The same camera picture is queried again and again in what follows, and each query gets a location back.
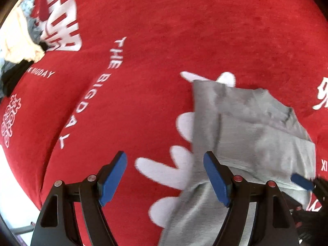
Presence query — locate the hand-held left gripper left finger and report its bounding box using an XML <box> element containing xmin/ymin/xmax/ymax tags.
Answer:
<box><xmin>31</xmin><ymin>151</ymin><xmax>128</xmax><ymax>246</ymax></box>

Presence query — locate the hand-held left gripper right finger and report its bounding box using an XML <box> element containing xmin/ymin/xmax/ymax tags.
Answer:
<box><xmin>203</xmin><ymin>151</ymin><xmax>301</xmax><ymax>246</ymax></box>

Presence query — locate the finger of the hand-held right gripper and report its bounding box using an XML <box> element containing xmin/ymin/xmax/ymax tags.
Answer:
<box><xmin>291</xmin><ymin>173</ymin><xmax>328</xmax><ymax>202</ymax></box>

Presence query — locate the grey towel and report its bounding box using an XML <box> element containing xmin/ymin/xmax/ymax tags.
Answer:
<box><xmin>157</xmin><ymin>79</ymin><xmax>317</xmax><ymax>246</ymax></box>

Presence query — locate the red printed blanket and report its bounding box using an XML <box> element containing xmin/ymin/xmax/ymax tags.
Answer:
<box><xmin>0</xmin><ymin>0</ymin><xmax>328</xmax><ymax>246</ymax></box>

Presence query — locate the black cloth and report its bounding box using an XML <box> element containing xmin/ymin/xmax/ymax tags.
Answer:
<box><xmin>1</xmin><ymin>42</ymin><xmax>50</xmax><ymax>96</ymax></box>

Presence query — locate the cream cloth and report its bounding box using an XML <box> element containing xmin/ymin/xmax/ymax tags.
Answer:
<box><xmin>0</xmin><ymin>5</ymin><xmax>46</xmax><ymax>63</ymax></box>

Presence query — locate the grey-blue cloth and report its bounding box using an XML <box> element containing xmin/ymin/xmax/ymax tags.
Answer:
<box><xmin>18</xmin><ymin>0</ymin><xmax>43</xmax><ymax>44</ymax></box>

